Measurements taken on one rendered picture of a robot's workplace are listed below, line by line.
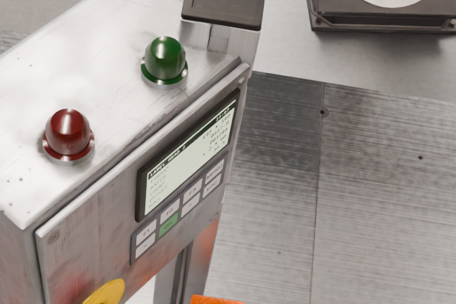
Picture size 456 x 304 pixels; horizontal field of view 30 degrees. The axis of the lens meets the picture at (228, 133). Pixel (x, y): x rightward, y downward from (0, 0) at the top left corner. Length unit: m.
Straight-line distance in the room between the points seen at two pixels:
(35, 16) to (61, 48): 2.02
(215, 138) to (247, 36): 0.07
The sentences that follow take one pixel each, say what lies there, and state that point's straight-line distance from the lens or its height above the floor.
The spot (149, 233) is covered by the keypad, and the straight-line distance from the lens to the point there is 0.54.
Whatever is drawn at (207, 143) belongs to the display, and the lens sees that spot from 0.50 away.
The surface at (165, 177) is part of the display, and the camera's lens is 0.48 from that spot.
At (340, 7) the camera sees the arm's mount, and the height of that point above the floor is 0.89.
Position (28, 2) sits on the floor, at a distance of 2.54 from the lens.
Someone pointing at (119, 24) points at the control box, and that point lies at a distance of 0.50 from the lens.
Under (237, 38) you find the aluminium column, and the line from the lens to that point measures 0.48.
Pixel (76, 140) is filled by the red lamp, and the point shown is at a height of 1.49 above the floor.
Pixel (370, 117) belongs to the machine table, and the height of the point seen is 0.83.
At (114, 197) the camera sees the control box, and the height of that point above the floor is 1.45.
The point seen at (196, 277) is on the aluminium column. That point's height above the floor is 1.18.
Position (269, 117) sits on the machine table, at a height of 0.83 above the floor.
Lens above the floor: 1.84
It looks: 55 degrees down
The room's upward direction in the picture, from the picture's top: 11 degrees clockwise
